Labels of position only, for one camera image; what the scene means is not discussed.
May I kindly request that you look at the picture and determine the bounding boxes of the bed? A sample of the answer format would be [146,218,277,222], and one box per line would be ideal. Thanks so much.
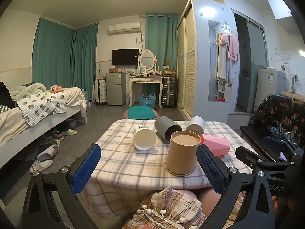
[0,86,87,171]

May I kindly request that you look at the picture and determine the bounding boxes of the brown paper cup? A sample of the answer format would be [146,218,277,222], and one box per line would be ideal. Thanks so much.
[165,130,202,177]

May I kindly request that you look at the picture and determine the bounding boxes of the floral dark chair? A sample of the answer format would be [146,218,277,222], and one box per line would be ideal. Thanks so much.
[247,94,305,154]

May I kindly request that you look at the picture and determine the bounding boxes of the black television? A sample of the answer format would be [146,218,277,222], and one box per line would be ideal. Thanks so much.
[111,48,140,66]

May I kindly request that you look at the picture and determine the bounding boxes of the plaid tablecloth table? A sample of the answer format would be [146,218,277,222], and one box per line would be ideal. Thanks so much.
[83,119,259,221]

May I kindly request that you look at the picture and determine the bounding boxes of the white slipper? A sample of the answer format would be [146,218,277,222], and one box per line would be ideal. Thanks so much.
[29,159,53,174]
[36,145,59,162]

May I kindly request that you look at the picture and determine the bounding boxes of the small silver fridge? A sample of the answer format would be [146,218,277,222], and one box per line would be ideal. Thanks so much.
[106,72,127,106]

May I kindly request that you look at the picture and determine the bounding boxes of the large water bottle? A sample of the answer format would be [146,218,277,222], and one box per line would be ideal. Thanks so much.
[84,89,94,108]

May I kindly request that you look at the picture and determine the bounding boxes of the frosted glass door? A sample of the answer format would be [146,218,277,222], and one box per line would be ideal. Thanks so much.
[245,20,266,113]

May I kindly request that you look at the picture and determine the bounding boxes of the oval white mirror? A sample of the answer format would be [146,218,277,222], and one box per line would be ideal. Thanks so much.
[139,49,158,68]

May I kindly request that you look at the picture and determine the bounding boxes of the pink box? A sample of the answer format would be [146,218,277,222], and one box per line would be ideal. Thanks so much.
[200,134,231,157]

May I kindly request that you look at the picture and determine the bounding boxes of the blue laundry basket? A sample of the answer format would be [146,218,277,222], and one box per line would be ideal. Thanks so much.
[139,93,157,108]

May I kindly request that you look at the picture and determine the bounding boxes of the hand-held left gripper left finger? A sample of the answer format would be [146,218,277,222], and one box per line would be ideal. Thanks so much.
[21,143,102,229]

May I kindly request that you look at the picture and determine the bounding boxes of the stool with teal cushion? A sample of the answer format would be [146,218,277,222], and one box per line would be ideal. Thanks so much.
[123,106,159,120]

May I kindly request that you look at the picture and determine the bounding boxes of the white paper cup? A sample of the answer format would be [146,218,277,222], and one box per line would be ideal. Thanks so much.
[132,125,157,151]

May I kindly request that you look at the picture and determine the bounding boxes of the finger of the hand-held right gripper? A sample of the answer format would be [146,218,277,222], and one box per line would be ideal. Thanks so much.
[235,145,271,172]
[262,135,294,151]

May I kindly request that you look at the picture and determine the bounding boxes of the white dressing table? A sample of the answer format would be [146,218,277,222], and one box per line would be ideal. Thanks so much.
[128,73,164,108]

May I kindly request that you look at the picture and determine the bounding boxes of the dark grey cup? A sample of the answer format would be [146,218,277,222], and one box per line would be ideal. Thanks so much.
[154,116,183,144]

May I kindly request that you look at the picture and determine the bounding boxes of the light grey cup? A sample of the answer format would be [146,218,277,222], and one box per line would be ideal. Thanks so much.
[185,116,205,134]

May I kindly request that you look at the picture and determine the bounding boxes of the cardboard boxes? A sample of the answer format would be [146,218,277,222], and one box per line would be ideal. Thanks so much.
[163,62,177,77]

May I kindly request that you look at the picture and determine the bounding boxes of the floral quilted mat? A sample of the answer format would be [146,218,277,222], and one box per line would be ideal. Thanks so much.
[15,92,67,127]

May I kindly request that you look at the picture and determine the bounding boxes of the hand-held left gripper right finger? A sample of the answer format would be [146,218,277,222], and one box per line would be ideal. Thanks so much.
[196,144,276,229]

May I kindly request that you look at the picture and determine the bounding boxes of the pink hanging towel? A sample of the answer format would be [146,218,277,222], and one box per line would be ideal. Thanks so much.
[227,34,240,62]

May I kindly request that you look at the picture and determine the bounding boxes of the wire clothes hanger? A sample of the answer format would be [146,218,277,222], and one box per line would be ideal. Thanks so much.
[271,47,285,61]

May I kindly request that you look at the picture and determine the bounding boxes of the white wardrobe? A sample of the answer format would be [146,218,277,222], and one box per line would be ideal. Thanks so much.
[177,0,235,123]

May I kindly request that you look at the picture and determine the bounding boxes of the black clothing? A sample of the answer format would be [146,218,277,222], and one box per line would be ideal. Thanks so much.
[0,82,17,109]

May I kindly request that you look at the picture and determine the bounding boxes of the beige hanging towel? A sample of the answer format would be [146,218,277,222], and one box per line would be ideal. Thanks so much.
[215,32,235,84]

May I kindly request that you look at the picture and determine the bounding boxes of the grey sneakers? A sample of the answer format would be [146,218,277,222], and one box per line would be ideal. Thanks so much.
[38,128,65,146]

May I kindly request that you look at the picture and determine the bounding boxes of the plaid blanket with pompoms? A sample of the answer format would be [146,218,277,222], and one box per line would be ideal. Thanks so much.
[121,186,205,229]

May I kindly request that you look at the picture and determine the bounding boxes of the dark ribbed suitcase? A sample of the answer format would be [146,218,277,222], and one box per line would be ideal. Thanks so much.
[161,76,177,108]

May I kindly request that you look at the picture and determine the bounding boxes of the light green blanket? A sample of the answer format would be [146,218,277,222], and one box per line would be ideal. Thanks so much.
[10,83,48,102]

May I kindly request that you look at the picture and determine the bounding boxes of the white suitcase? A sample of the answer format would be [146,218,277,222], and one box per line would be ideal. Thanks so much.
[94,78,108,105]

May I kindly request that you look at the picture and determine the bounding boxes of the teal curtain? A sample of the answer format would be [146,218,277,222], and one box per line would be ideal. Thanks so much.
[71,23,99,83]
[145,13,180,77]
[32,17,75,84]

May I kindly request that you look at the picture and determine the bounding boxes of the white air conditioner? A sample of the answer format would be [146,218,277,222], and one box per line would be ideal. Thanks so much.
[108,22,142,35]

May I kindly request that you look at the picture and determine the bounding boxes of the white washing machine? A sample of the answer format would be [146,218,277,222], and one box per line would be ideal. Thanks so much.
[257,68,287,108]

